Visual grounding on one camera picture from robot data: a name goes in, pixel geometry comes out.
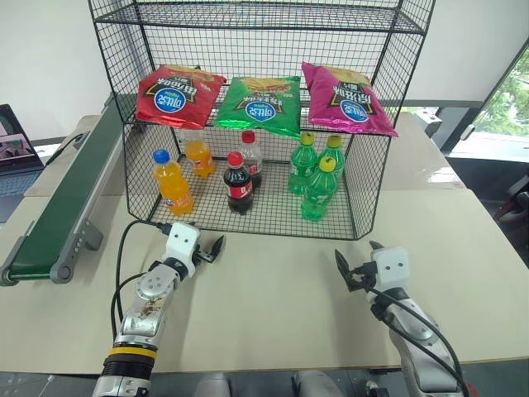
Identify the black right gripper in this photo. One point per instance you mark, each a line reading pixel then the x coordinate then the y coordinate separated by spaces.
pixel 363 276

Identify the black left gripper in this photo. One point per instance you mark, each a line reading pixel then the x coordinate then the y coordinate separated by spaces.
pixel 204 255

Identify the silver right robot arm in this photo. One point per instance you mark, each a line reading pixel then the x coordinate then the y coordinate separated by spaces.
pixel 417 331

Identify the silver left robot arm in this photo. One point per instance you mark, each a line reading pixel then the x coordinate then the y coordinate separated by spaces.
pixel 144 306

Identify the green conveyor belt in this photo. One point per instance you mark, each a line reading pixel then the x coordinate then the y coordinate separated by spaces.
pixel 62 198

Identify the cola bottle red cap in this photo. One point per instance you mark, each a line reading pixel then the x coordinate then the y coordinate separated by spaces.
pixel 238 186
pixel 253 159

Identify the green soda bottle yellow cap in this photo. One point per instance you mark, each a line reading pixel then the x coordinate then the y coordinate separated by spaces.
pixel 301 165
pixel 317 194
pixel 335 155

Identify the orange soda bottle blue cap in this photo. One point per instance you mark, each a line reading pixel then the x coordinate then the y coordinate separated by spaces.
pixel 173 186

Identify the grey rounded shape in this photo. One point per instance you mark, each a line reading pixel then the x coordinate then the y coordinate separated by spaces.
pixel 213 385
pixel 316 384

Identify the green chips bag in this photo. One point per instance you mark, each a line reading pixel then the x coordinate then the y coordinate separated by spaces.
pixel 260 109

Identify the red chips bag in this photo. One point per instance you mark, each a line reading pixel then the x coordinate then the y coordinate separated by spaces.
pixel 177 99

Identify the magenta chips bag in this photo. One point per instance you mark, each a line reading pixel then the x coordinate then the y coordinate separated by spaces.
pixel 347 103

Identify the black chair base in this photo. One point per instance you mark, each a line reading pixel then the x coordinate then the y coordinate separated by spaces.
pixel 512 202

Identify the open laptop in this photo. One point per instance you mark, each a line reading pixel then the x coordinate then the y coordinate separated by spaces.
pixel 12 140

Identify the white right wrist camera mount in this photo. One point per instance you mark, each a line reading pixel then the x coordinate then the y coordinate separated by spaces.
pixel 392 269

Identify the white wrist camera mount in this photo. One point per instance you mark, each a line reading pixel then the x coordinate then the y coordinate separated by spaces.
pixel 392 269
pixel 182 244

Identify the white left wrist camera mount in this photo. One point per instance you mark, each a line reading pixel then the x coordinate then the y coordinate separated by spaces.
pixel 182 244

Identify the black desk frame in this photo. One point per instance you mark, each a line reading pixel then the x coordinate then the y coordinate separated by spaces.
pixel 446 120

